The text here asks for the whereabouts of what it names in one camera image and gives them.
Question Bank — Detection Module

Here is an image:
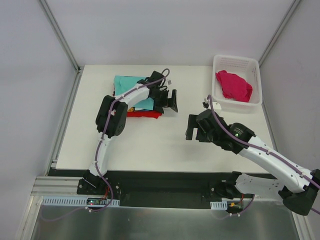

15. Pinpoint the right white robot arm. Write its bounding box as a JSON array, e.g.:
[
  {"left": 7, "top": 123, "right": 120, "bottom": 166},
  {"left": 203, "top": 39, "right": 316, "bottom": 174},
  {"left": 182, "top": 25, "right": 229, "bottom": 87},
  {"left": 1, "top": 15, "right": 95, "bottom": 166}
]
[{"left": 185, "top": 109, "right": 320, "bottom": 216}]

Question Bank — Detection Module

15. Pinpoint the right aluminium frame post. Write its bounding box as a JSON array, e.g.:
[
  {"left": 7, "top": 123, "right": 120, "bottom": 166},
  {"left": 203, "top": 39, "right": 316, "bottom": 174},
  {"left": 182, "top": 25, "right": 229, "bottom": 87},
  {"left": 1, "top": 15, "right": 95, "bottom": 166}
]
[{"left": 258, "top": 0, "right": 304, "bottom": 67}]

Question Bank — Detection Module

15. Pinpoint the left aluminium frame post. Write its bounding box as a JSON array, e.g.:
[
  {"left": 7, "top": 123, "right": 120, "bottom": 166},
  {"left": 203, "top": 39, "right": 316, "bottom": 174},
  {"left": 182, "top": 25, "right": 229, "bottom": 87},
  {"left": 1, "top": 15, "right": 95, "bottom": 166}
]
[{"left": 38, "top": 0, "right": 85, "bottom": 75}]

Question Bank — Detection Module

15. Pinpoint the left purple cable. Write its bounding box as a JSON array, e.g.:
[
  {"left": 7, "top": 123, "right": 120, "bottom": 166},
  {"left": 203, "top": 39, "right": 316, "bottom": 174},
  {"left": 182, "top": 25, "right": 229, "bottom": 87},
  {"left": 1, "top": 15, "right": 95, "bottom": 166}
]
[{"left": 41, "top": 68, "right": 171, "bottom": 222}]

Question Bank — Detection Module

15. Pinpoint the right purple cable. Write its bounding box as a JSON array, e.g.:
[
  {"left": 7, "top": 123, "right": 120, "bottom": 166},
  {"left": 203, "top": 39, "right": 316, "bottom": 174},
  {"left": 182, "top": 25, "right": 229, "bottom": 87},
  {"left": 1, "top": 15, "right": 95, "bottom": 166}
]
[{"left": 207, "top": 94, "right": 320, "bottom": 220}]

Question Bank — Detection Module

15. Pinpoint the right white cable duct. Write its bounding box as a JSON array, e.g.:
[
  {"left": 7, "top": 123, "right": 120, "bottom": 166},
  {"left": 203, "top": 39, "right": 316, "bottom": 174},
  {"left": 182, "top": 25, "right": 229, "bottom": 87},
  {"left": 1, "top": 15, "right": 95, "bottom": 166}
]
[{"left": 210, "top": 201, "right": 228, "bottom": 211}]

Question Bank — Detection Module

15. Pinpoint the white cable duct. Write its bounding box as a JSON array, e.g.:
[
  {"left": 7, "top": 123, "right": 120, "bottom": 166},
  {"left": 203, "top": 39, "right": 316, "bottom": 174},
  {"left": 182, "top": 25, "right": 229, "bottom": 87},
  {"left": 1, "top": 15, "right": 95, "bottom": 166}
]
[
  {"left": 42, "top": 196, "right": 120, "bottom": 208},
  {"left": 210, "top": 201, "right": 228, "bottom": 211}
]

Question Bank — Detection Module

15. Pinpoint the left white cable duct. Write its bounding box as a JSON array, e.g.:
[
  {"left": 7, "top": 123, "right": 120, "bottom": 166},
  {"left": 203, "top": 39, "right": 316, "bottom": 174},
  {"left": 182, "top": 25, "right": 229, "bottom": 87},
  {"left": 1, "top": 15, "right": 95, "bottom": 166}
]
[{"left": 42, "top": 196, "right": 120, "bottom": 208}]

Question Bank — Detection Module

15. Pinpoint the aluminium frame post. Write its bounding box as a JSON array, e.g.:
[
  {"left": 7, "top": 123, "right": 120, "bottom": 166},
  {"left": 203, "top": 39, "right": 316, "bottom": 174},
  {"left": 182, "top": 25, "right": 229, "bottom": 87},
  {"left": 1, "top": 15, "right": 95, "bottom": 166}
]
[
  {"left": 38, "top": 0, "right": 85, "bottom": 75},
  {"left": 258, "top": 0, "right": 304, "bottom": 67}
]

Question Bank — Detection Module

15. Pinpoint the red t shirt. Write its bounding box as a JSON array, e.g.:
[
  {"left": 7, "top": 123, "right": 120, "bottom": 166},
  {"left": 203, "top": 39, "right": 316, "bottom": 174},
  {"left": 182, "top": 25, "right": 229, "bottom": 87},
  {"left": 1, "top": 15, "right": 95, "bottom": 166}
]
[{"left": 127, "top": 110, "right": 163, "bottom": 119}]

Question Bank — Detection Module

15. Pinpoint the magenta t shirt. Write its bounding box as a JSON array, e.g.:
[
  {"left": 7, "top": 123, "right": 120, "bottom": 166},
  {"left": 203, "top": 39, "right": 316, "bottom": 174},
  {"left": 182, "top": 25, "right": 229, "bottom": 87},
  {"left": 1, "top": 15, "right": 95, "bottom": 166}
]
[{"left": 215, "top": 70, "right": 253, "bottom": 103}]

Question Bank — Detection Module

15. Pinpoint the white plastic basket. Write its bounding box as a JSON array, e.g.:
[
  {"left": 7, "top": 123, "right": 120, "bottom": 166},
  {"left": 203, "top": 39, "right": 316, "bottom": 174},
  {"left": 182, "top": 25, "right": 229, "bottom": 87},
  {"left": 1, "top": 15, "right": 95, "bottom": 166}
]
[{"left": 212, "top": 54, "right": 263, "bottom": 111}]

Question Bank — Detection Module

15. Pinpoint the purple cable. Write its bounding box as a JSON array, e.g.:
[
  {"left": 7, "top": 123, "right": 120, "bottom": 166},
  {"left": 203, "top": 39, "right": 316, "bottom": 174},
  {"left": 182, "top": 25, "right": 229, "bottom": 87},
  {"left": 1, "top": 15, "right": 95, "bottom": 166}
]
[
  {"left": 41, "top": 68, "right": 171, "bottom": 222},
  {"left": 207, "top": 94, "right": 320, "bottom": 220}
]

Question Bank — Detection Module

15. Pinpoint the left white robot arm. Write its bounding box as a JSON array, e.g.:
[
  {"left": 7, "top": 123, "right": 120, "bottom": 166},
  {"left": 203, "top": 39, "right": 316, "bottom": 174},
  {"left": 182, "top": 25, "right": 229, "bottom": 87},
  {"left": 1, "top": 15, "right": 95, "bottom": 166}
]
[{"left": 83, "top": 68, "right": 178, "bottom": 195}]

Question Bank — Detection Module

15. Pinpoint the teal t shirt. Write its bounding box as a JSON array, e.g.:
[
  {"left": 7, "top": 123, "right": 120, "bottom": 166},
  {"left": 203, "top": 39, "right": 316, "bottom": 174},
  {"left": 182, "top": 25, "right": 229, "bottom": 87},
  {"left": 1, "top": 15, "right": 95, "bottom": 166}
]
[{"left": 113, "top": 75, "right": 154, "bottom": 111}]

